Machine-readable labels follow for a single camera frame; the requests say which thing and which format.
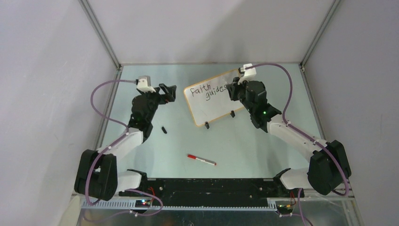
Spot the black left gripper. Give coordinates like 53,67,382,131
140,84,176,122

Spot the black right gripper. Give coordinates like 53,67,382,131
228,76,255,113

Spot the white whiteboard yellow frame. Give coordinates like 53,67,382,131
183,69,243,127

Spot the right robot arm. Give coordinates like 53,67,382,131
227,81,351,197

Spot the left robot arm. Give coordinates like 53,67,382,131
74,83,177,201

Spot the red whiteboard marker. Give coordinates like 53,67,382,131
187,154,217,166

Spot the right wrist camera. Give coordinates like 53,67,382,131
238,64,257,85

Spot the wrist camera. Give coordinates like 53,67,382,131
238,64,257,85
136,75,156,93

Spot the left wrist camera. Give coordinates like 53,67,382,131
136,75,156,93

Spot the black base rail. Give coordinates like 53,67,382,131
138,178,304,208

